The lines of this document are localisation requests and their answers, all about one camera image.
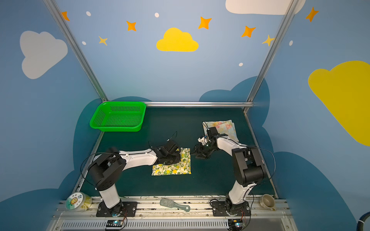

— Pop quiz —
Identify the green lemon print skirt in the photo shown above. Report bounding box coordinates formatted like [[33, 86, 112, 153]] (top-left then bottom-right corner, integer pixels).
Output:
[[151, 148, 191, 176]]

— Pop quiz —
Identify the left controller circuit board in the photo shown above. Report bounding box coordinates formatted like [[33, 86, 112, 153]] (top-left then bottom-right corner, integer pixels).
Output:
[[105, 219, 124, 231]]

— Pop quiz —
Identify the round clear jar green lid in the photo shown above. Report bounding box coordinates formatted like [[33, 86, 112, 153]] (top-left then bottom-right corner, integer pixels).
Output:
[[65, 192, 93, 212]]

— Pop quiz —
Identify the black hose at corner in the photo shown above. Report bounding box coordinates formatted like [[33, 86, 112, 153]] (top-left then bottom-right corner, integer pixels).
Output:
[[356, 211, 370, 231]]

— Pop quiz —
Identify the controller circuit board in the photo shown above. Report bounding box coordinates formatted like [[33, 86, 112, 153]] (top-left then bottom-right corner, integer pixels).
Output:
[[227, 219, 244, 231], [105, 219, 124, 231]]

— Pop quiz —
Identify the green hair brush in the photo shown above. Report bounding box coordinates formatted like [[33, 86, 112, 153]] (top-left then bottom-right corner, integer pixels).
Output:
[[160, 198, 191, 212]]

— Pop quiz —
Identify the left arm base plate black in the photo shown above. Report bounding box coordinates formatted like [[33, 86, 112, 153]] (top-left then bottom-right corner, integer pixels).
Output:
[[96, 201, 138, 218]]

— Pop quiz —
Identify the right controller circuit board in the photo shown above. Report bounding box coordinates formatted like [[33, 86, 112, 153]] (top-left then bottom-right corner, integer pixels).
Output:
[[227, 219, 244, 231]]

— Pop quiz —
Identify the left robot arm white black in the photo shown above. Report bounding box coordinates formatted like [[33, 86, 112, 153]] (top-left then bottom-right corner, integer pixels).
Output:
[[87, 142, 181, 209]]

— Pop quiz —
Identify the aluminium rail base frame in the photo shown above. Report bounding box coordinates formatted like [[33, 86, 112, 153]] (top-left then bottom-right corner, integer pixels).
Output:
[[47, 195, 298, 231]]

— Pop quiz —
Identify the beige ceramic cup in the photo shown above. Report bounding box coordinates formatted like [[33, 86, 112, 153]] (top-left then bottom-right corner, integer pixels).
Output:
[[259, 194, 277, 211]]

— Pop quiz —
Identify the green plastic basket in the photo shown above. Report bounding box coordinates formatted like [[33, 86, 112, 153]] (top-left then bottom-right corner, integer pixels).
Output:
[[90, 102, 146, 132]]

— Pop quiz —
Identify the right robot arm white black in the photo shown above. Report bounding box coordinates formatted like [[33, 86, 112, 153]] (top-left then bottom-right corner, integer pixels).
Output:
[[195, 134, 269, 206]]

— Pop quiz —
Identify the pastel floral skirt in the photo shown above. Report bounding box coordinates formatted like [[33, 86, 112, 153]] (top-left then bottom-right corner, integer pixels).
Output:
[[202, 120, 239, 141]]

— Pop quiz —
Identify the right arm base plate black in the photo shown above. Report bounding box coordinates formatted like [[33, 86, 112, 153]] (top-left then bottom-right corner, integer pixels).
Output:
[[210, 200, 251, 217]]

